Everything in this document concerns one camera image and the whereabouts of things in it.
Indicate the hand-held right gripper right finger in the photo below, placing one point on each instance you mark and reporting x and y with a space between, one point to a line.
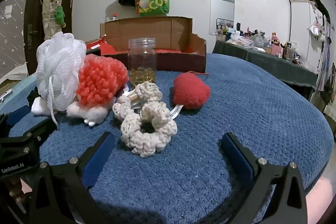
236 158

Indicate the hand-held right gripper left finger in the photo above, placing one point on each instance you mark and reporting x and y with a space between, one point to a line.
101 158

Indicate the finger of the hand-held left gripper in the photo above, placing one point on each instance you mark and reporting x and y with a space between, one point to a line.
39 130
18 115

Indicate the cream crochet scrunchie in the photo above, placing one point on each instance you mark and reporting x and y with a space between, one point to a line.
149 91
157 140

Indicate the white mesh bath loofah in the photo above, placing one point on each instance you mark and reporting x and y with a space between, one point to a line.
57 64

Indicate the coral mesh bath loofah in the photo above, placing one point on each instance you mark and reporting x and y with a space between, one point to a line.
102 79

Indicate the red heart plush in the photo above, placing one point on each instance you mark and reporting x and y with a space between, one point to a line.
191 92

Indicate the cardboard box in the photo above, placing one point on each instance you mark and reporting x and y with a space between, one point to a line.
147 29

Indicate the person's left hand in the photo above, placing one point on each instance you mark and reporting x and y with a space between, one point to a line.
18 190

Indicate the light blue blanket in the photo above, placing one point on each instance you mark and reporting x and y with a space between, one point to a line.
18 85

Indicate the hanging door organizer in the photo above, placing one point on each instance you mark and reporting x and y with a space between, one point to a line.
48 19

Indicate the glass jar of yellow capsules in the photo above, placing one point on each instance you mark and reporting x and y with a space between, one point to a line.
141 66

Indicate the table with dark green cloth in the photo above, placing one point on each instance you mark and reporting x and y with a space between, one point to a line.
275 64

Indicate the green plush toy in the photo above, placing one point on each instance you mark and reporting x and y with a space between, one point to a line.
59 15

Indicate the brown door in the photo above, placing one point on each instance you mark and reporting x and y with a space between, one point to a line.
68 16

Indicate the cluttered dark table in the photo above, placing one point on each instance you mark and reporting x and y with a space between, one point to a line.
262 41

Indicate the white cabinet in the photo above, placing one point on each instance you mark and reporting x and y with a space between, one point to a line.
302 29

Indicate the wall mirror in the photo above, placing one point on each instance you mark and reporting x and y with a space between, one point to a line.
221 3

